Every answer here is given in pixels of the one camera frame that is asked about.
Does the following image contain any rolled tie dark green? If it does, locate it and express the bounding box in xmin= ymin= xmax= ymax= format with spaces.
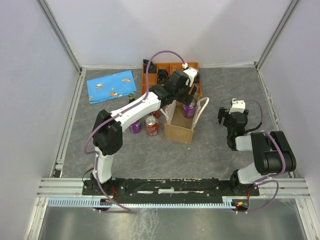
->
xmin=142 ymin=59 xmax=157 ymax=74

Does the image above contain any light blue slotted cable duct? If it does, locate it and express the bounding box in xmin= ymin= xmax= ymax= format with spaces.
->
xmin=47 ymin=196 xmax=237 ymax=208

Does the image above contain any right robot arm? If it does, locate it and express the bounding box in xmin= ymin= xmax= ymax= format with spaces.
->
xmin=217 ymin=107 xmax=297 ymax=196

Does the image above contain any red cola can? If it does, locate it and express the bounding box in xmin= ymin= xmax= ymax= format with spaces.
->
xmin=151 ymin=110 xmax=160 ymax=119
xmin=145 ymin=115 xmax=158 ymax=136

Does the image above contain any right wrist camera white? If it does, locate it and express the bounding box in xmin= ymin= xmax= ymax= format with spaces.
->
xmin=229 ymin=98 xmax=246 ymax=115

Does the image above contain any blue printed cloth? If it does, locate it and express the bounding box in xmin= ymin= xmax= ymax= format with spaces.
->
xmin=86 ymin=70 xmax=137 ymax=105

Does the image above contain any orange wooden divider tray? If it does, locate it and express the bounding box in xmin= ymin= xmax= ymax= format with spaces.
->
xmin=140 ymin=61 xmax=203 ymax=103

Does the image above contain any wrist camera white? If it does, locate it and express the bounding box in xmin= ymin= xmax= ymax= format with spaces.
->
xmin=183 ymin=67 xmax=199 ymax=87
xmin=229 ymin=98 xmax=246 ymax=115

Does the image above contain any canvas burlap tote bag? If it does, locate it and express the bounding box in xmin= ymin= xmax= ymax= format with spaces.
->
xmin=160 ymin=94 xmax=210 ymax=144

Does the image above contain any purple Fanta can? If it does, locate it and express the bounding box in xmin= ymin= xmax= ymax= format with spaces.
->
xmin=182 ymin=99 xmax=197 ymax=118
xmin=129 ymin=120 xmax=142 ymax=134

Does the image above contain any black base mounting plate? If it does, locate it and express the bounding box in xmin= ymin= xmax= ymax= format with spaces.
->
xmin=81 ymin=177 xmax=261 ymax=205

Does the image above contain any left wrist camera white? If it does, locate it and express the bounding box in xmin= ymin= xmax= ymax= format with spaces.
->
xmin=183 ymin=67 xmax=199 ymax=87

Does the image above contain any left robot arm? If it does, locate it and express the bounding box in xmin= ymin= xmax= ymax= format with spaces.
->
xmin=91 ymin=67 xmax=198 ymax=195

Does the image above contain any aluminium frame rail front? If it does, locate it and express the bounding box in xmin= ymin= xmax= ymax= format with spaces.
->
xmin=36 ymin=178 xmax=311 ymax=199

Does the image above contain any rolled tie black orange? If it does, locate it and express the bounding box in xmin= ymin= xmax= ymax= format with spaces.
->
xmin=157 ymin=68 xmax=170 ymax=82

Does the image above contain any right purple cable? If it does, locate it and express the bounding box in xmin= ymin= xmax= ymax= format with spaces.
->
xmin=234 ymin=98 xmax=288 ymax=215

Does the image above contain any green glass bottle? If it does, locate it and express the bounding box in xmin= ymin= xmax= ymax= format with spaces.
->
xmin=128 ymin=93 xmax=136 ymax=104

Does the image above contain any rolled tie black right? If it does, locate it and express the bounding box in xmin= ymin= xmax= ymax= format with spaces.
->
xmin=193 ymin=73 xmax=200 ymax=84

